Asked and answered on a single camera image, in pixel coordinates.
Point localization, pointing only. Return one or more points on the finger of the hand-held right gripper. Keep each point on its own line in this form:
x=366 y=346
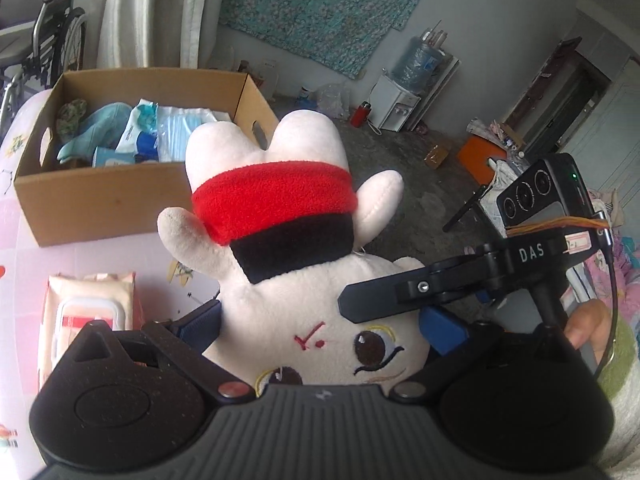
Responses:
x=370 y=300

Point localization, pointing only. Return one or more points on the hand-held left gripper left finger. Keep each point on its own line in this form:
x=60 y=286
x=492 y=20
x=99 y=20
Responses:
x=200 y=325

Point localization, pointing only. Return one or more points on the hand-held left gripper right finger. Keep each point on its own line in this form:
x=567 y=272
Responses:
x=442 y=327

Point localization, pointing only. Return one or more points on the plush doll with red band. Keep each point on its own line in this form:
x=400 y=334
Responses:
x=280 y=280

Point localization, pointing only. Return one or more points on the brown cardboard box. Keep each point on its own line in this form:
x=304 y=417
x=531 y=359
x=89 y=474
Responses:
x=100 y=200

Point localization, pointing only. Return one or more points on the blue face mask packet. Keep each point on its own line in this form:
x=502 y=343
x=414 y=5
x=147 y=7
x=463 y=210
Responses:
x=175 y=130

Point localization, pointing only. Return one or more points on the blue printed tissue packet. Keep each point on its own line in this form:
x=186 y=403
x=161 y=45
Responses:
x=135 y=125

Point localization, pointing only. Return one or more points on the light blue waffle cloth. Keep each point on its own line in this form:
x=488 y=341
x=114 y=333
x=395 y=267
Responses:
x=100 y=125

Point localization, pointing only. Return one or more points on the green camouflage cloth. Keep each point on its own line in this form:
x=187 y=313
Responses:
x=70 y=112

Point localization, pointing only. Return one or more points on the person's right hand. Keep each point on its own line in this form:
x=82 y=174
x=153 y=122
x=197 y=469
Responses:
x=590 y=330

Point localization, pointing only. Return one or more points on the orange box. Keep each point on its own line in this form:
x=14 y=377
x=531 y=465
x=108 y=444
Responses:
x=480 y=160

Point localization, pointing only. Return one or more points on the black metal rod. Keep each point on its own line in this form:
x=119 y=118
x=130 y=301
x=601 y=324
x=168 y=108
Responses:
x=465 y=208

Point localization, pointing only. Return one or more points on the pink printed blanket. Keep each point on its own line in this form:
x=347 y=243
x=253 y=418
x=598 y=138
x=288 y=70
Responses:
x=622 y=260

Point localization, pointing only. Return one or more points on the pink wet wipes pack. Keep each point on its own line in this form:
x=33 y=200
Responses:
x=90 y=295

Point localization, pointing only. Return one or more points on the white water dispenser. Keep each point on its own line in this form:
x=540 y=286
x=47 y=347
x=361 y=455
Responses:
x=392 y=102

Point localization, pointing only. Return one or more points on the blue water jug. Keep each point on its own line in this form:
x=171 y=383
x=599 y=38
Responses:
x=415 y=65

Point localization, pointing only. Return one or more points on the red thermos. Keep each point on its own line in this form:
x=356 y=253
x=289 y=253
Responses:
x=360 y=114

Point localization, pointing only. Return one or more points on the clear plastic bag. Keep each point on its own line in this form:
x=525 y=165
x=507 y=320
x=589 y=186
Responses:
x=332 y=100

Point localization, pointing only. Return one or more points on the white curtain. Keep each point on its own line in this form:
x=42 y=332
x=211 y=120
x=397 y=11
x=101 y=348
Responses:
x=150 y=10

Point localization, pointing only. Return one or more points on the black wheelchair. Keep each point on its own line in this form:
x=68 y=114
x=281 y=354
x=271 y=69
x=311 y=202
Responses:
x=65 y=35

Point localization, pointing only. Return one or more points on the dark wooden door frame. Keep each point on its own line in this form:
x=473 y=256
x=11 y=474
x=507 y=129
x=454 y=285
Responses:
x=555 y=90

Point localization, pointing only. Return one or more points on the teal floral wall cloth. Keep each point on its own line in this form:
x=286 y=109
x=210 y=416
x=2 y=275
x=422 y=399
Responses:
x=325 y=5

